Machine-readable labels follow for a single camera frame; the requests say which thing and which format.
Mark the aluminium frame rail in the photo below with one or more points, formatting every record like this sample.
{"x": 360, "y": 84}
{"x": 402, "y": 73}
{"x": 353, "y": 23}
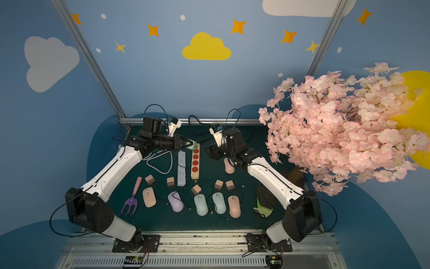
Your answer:
{"x": 193, "y": 121}

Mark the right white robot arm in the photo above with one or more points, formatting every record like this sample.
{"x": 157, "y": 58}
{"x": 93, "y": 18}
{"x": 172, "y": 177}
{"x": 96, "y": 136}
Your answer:
{"x": 302, "y": 208}

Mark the white power strip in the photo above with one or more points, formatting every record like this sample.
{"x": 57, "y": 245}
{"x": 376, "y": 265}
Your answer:
{"x": 181, "y": 178}

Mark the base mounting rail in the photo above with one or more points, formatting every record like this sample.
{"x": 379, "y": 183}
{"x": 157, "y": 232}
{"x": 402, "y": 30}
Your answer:
{"x": 210, "y": 249}

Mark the light green wireless mouse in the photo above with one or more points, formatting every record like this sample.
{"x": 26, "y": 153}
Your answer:
{"x": 201, "y": 205}

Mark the cream red power strip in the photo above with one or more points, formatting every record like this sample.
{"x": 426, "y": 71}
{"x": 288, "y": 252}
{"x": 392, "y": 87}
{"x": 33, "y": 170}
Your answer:
{"x": 195, "y": 163}

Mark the purple wireless mouse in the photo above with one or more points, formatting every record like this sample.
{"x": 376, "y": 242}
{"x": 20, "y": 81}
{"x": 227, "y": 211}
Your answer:
{"x": 176, "y": 202}

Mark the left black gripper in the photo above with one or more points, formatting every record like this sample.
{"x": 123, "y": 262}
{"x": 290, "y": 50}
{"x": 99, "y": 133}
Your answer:
{"x": 179, "y": 142}

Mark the beige pink wireless mouse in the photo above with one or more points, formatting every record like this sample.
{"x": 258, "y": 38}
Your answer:
{"x": 149, "y": 197}

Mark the black green work glove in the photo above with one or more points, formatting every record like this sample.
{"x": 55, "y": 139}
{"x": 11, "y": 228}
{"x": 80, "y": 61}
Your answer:
{"x": 265, "y": 201}

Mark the pink cherry blossom tree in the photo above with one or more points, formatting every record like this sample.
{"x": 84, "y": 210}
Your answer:
{"x": 334, "y": 128}

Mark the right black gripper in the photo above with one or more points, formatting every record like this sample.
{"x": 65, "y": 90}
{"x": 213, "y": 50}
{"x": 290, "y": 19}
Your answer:
{"x": 215, "y": 152}

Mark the purple pink garden fork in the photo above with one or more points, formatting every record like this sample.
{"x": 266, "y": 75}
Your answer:
{"x": 131, "y": 204}

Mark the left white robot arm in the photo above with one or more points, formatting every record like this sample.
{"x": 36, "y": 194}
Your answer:
{"x": 87, "y": 206}

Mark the green charger adapter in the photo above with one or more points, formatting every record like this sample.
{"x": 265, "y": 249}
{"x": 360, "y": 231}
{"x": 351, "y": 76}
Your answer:
{"x": 192, "y": 146}

